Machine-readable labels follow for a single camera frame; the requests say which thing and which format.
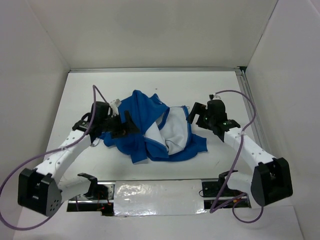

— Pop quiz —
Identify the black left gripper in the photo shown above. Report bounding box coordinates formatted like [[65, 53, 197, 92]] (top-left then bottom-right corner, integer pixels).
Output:
[[100, 109, 140, 140]]

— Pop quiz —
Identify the blue jacket white lining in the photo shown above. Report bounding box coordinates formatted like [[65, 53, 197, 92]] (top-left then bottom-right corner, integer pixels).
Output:
[[100, 90, 208, 164]]

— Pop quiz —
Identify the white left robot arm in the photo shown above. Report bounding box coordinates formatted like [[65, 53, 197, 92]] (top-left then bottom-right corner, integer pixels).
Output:
[[17, 100, 140, 217]]

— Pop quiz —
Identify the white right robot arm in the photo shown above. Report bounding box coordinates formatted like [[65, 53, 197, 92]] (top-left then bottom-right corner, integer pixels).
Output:
[[187, 99, 293, 207]]

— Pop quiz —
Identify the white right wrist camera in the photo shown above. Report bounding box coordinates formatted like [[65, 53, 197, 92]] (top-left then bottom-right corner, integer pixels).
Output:
[[209, 94, 221, 101]]

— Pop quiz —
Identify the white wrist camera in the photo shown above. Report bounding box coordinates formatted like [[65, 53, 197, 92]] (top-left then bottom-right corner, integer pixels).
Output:
[[209, 94, 221, 101], [109, 99, 122, 116]]

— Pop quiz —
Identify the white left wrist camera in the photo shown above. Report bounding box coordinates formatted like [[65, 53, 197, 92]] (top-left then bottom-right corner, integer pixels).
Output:
[[109, 99, 122, 116]]

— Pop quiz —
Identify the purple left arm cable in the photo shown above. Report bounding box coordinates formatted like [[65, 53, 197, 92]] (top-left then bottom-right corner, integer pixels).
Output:
[[0, 84, 111, 231]]

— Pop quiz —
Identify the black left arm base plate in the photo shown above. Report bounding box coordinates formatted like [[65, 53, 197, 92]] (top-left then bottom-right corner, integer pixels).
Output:
[[69, 181, 116, 202]]

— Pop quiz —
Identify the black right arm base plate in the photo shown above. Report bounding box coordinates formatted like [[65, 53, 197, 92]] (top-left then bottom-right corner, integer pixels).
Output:
[[201, 179, 251, 201]]

